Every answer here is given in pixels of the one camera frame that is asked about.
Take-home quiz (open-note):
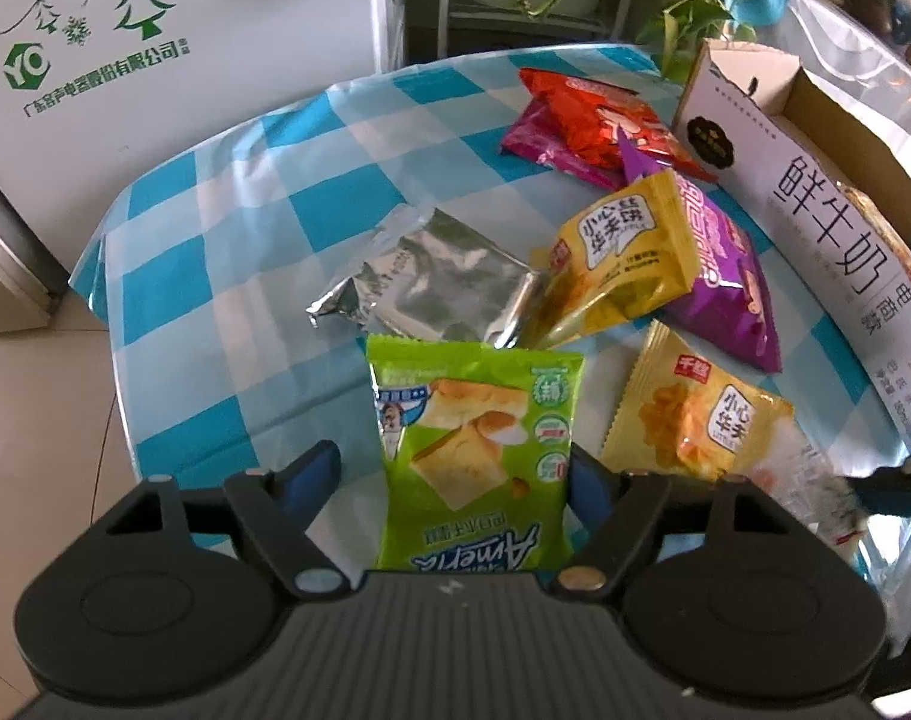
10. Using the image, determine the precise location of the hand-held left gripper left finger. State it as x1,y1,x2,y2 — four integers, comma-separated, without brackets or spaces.
99,439,351,602

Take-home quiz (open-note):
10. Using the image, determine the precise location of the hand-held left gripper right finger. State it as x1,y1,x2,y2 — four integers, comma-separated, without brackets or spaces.
551,444,795,598

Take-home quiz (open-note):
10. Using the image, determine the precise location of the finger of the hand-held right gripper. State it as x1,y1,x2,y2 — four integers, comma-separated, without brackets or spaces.
849,441,911,520

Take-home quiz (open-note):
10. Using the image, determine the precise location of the clear plastic snack packet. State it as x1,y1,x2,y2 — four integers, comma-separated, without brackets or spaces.
755,420,865,563

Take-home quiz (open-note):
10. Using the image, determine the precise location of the yellow snack packet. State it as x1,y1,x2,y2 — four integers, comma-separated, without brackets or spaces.
600,319,795,482
526,169,702,350

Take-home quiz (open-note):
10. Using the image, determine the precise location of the green snack packet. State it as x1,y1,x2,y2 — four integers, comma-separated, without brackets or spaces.
365,334,587,572

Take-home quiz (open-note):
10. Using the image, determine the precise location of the silver foil snack packet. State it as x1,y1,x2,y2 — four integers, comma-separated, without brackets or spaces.
307,204,544,350

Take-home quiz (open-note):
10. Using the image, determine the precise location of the purple snack packet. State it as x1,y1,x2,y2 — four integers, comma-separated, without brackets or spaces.
616,127,782,374

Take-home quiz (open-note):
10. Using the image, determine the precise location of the orange snack packet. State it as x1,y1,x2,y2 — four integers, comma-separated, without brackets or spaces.
837,180,911,286

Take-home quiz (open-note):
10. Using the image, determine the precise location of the white printed cardboard box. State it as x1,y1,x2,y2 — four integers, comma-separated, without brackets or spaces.
671,37,911,458

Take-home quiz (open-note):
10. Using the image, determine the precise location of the magenta snack packet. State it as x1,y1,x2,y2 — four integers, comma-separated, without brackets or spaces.
500,99,629,192

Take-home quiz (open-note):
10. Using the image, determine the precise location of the red snack packet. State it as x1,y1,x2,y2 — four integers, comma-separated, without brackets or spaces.
518,67,718,185

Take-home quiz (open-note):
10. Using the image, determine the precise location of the blue checkered tablecloth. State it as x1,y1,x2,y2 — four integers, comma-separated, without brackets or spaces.
67,45,911,616

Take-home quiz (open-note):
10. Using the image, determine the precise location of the white appliance with tree print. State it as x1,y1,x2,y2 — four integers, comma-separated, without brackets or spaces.
0,0,396,335

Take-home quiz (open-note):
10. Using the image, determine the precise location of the table with clear cover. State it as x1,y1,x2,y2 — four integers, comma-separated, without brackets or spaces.
740,0,911,136

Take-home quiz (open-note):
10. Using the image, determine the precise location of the green leafy vine plant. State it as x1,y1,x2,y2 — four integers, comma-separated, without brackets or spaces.
635,0,771,83

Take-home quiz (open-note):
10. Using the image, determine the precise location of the green potted plant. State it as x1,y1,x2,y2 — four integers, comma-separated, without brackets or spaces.
402,0,651,65

